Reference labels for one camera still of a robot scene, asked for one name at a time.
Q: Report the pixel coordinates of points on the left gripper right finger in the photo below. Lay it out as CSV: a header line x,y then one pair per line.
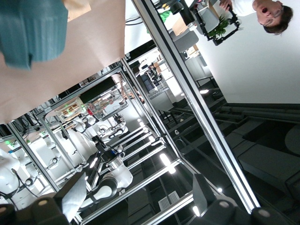
x,y
225,211

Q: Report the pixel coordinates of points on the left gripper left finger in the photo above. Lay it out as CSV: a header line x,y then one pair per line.
x,y
47,211

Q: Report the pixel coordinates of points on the dark teal mug yellow inside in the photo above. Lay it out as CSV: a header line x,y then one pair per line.
x,y
30,30

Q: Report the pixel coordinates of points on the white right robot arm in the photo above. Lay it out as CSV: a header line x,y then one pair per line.
x,y
122,175

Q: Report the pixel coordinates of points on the transparent box black lid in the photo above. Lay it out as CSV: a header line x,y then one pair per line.
x,y
98,91

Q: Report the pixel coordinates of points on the brown table mat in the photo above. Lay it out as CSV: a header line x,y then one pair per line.
x,y
82,58

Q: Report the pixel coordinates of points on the grey office chair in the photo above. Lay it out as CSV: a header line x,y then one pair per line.
x,y
185,41

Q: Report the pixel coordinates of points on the green potted plant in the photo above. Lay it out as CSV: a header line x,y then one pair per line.
x,y
220,29

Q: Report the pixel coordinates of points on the black hand-held rig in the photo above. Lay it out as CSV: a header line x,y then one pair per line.
x,y
234,22

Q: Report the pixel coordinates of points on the person in white shirt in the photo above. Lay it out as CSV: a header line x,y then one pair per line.
x,y
276,16

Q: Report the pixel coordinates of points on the wooden cutting board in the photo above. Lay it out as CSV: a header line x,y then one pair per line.
x,y
79,9

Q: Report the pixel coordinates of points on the green cloth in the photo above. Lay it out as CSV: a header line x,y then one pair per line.
x,y
164,14

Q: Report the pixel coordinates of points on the aluminium frame beam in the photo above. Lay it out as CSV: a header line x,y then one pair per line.
x,y
131,77
191,93

